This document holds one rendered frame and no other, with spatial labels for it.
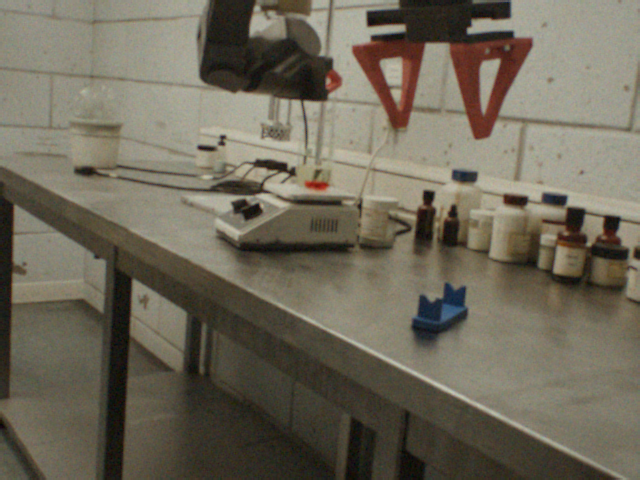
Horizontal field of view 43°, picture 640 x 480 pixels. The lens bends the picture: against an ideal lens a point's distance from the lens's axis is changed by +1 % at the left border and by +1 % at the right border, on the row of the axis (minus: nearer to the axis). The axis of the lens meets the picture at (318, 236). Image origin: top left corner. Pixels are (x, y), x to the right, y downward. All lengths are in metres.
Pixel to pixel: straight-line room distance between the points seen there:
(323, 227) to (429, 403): 0.57
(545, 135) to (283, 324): 0.75
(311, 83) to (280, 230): 0.23
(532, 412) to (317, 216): 0.63
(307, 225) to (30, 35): 2.45
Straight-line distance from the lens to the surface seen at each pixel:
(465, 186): 1.44
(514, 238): 1.32
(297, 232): 1.23
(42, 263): 3.65
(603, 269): 1.24
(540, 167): 1.51
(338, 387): 0.90
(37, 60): 3.55
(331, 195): 1.25
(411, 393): 0.75
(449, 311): 0.93
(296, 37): 1.09
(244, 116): 2.38
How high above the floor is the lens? 0.99
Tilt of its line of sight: 10 degrees down
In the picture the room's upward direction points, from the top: 5 degrees clockwise
